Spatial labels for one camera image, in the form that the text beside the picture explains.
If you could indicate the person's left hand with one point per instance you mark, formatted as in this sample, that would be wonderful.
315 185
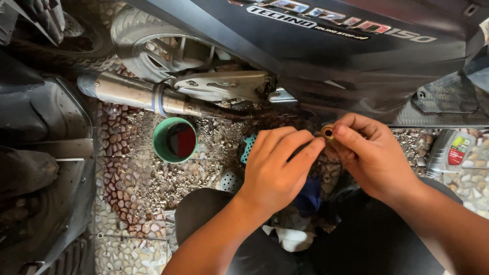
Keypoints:
269 175

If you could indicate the white cloth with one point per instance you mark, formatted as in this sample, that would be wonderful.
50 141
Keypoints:
294 238

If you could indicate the black scooter body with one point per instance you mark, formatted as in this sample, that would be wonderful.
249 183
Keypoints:
344 49

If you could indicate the scooter rear wheel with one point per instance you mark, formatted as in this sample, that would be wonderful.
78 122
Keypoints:
141 38

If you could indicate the silver exhaust pipe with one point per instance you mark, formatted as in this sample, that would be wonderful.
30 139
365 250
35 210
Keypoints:
130 91

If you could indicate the grey engine oil bottle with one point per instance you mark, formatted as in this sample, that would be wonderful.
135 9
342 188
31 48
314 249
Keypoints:
445 152

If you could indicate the grey perforated sandal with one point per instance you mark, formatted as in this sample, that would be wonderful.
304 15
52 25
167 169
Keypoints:
231 180

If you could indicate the black motorcycle tyre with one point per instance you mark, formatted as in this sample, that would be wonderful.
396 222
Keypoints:
88 49

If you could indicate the person's right hand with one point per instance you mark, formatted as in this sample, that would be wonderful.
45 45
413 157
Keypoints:
378 160

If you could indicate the small gold metal bolt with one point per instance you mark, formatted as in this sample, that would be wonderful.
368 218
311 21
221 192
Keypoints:
327 132

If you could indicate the black ribbed footrest plate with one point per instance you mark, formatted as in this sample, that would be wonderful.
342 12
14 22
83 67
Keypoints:
447 93

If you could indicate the dusty black parked scooter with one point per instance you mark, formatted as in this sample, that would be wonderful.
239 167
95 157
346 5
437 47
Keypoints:
38 152

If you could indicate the green cup of dark oil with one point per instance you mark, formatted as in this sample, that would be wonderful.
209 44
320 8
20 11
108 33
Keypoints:
162 141

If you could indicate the silver swingarm bracket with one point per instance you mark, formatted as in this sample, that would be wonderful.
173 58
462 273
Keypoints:
221 86

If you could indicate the blue cloth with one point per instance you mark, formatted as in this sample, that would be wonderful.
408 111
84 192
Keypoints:
309 198

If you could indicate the teal perforated sandal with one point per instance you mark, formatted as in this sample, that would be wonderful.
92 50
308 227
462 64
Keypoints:
248 147

